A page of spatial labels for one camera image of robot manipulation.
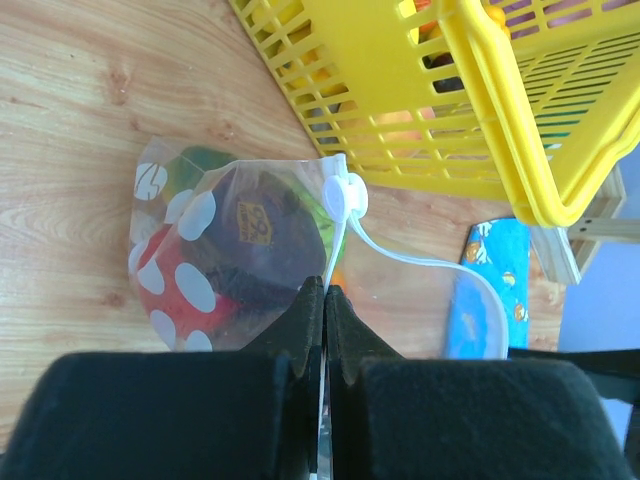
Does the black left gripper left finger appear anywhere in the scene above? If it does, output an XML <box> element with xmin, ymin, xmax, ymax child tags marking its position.
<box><xmin>1</xmin><ymin>277</ymin><xmax>324</xmax><ymax>479</ymax></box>

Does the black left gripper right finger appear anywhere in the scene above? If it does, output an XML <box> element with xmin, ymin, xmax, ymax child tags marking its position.
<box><xmin>325</xmin><ymin>287</ymin><xmax>630</xmax><ymax>479</ymax></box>

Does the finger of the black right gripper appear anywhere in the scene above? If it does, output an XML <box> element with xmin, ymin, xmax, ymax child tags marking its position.
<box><xmin>508</xmin><ymin>347</ymin><xmax>639</xmax><ymax>400</ymax></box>

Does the red apple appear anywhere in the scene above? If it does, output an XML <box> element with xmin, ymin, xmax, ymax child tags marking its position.
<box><xmin>130</xmin><ymin>225</ymin><xmax>238</xmax><ymax>350</ymax></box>

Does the clear polka dot zip bag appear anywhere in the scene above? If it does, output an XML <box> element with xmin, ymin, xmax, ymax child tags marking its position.
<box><xmin>128</xmin><ymin>137</ymin><xmax>508</xmax><ymax>359</ymax></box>

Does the dark purple mangosteen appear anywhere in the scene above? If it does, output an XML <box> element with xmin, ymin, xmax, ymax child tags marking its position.
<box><xmin>181</xmin><ymin>167</ymin><xmax>327</xmax><ymax>305</ymax></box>

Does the green mango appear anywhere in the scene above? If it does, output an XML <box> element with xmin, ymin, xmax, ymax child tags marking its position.
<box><xmin>162</xmin><ymin>145</ymin><xmax>237</xmax><ymax>202</ymax></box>

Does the orange persimmon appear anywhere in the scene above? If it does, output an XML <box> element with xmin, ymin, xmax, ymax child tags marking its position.
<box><xmin>330</xmin><ymin>268</ymin><xmax>348</xmax><ymax>294</ymax></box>

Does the wooden clothes rack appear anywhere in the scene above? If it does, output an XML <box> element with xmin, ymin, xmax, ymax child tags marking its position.
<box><xmin>530</xmin><ymin>167</ymin><xmax>639</xmax><ymax>285</ymax></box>

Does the blue cartoon cloth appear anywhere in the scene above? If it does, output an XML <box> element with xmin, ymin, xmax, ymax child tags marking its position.
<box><xmin>445</xmin><ymin>218</ymin><xmax>530</xmax><ymax>359</ymax></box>

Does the yellow plastic basket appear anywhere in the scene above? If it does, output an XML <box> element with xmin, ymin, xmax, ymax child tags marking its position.
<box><xmin>232</xmin><ymin>1</ymin><xmax>639</xmax><ymax>227</ymax></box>

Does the peach fruit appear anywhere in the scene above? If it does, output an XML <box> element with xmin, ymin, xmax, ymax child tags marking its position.
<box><xmin>338</xmin><ymin>107</ymin><xmax>436</xmax><ymax>159</ymax></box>

